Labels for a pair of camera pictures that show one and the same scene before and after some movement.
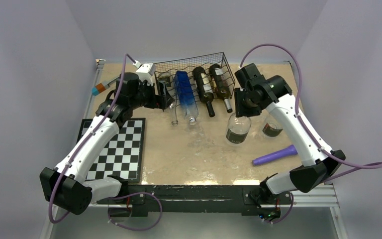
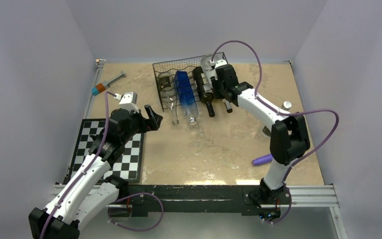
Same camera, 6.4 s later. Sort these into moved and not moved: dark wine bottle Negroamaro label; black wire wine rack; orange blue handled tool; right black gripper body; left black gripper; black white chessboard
Moved: right black gripper body; left black gripper
Not moved: dark wine bottle Negroamaro label; black wire wine rack; orange blue handled tool; black white chessboard
